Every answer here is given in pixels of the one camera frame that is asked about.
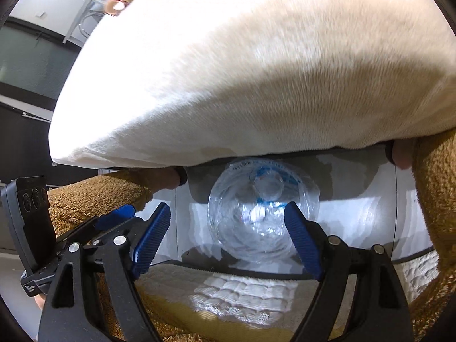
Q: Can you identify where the brown fluffy slippers rug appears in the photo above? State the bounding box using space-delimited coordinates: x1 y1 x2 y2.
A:
48 130 455 341

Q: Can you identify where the beige plush bed blanket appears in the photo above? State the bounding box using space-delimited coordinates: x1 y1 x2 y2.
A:
49 0 455 169

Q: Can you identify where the clear plastic trash bin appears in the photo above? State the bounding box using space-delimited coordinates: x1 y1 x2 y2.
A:
207 158 320 263

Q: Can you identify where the dark glass door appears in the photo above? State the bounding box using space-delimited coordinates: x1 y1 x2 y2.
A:
1 17 81 110

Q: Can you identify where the white desk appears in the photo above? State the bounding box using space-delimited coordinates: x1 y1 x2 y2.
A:
63 0 107 47

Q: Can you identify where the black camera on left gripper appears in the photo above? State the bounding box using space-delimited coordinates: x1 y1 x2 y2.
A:
1 176 56 275

